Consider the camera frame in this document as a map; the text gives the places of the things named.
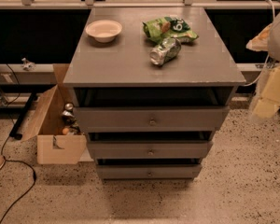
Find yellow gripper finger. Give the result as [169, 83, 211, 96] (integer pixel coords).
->
[252, 64, 280, 119]
[245, 24, 272, 51]

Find grey bottom drawer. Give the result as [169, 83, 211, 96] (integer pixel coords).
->
[96, 164, 202, 179]

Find grey drawer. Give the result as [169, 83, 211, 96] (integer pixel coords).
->
[74, 106, 229, 133]
[88, 141, 213, 159]
[96, 164, 202, 179]

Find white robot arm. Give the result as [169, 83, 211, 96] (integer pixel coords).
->
[246, 12, 280, 119]

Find grey drawer cabinet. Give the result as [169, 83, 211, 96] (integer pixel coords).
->
[63, 7, 245, 166]

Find grey top drawer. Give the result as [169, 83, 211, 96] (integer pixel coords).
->
[74, 106, 229, 133]

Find grey middle drawer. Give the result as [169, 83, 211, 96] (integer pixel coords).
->
[88, 141, 213, 159]

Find crushed green soda can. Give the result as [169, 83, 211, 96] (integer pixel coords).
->
[149, 38, 181, 66]

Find green chip bag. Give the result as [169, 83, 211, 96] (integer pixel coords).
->
[143, 17, 199, 44]

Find white bowl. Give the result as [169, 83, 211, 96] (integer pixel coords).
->
[85, 20, 122, 43]

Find cans inside cardboard box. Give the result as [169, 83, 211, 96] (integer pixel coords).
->
[62, 103, 80, 135]

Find cardboard box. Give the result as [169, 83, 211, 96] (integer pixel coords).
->
[22, 63, 86, 164]

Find small crumpled foil object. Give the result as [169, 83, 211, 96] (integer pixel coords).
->
[21, 58, 35, 71]

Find white hanging cable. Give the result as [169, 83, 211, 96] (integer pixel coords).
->
[243, 0, 277, 88]

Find black floor cable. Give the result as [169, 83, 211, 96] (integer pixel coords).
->
[0, 63, 37, 224]

